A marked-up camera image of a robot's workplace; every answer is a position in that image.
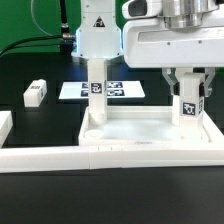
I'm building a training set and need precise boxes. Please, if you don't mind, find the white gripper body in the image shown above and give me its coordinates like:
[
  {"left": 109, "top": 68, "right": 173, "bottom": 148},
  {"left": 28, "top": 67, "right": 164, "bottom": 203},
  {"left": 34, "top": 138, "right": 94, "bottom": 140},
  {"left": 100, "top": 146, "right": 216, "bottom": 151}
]
[{"left": 122, "top": 0, "right": 224, "bottom": 68}]

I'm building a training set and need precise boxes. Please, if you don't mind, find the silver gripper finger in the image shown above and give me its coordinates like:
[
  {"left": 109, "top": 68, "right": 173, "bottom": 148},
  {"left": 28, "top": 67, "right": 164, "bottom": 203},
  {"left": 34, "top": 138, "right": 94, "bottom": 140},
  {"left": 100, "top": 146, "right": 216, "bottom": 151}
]
[
  {"left": 162, "top": 68, "right": 180, "bottom": 95},
  {"left": 202, "top": 67, "right": 216, "bottom": 97}
]

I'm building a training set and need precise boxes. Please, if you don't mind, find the white desk top tray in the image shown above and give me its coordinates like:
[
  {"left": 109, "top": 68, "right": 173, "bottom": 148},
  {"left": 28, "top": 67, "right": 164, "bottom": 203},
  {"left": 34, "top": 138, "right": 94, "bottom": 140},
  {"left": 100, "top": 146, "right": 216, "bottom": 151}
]
[{"left": 78, "top": 105, "right": 224, "bottom": 146}]

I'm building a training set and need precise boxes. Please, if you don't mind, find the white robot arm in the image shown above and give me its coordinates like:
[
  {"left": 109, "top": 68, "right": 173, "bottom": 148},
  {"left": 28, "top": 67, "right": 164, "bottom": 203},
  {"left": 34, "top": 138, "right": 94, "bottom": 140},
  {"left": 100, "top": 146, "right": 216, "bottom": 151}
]
[{"left": 72, "top": 0, "right": 224, "bottom": 96}]

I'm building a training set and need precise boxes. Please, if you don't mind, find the white U-shaped fence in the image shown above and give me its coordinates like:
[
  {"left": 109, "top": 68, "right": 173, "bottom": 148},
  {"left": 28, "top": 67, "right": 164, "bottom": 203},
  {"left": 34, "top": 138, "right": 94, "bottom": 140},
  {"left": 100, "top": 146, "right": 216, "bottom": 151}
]
[{"left": 0, "top": 111, "right": 224, "bottom": 173}]

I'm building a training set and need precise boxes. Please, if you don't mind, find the fiducial marker plate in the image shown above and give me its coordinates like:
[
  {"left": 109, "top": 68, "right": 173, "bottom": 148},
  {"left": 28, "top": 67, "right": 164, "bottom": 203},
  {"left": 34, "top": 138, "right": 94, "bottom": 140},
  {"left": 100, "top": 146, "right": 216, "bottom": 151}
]
[{"left": 59, "top": 81, "right": 145, "bottom": 99}]

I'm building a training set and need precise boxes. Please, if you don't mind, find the grey thin cable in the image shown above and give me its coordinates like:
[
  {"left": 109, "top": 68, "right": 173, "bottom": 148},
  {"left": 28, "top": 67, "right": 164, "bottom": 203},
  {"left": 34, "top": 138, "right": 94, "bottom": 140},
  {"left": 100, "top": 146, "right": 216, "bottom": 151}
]
[{"left": 28, "top": 0, "right": 54, "bottom": 37}]

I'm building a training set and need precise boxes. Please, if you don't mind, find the black cable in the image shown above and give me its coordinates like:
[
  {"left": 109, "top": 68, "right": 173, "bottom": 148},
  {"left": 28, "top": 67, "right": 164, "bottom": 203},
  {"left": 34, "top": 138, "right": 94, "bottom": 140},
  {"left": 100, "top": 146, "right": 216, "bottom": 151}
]
[{"left": 0, "top": 32, "right": 76, "bottom": 56}]

